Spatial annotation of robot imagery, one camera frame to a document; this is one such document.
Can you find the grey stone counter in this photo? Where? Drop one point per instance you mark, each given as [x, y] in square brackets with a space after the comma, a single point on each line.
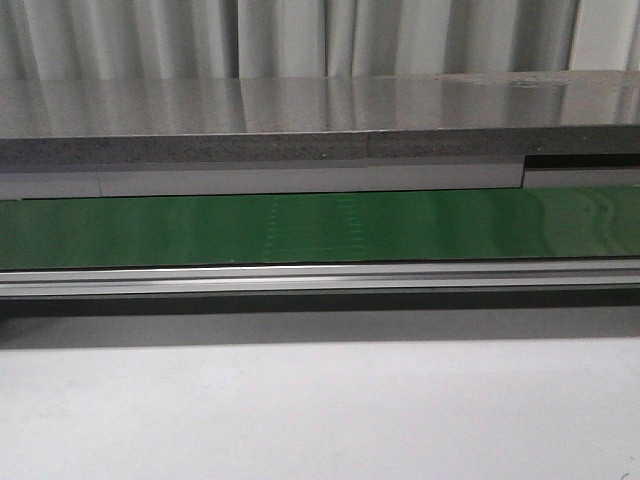
[135, 137]

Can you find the green conveyor belt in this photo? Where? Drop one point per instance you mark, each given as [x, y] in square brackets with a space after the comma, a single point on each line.
[320, 228]

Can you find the white pleated curtain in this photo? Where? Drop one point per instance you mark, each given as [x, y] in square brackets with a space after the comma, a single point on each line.
[53, 40]

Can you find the aluminium conveyor side rail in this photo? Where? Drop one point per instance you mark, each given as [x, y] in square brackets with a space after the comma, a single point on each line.
[31, 284]

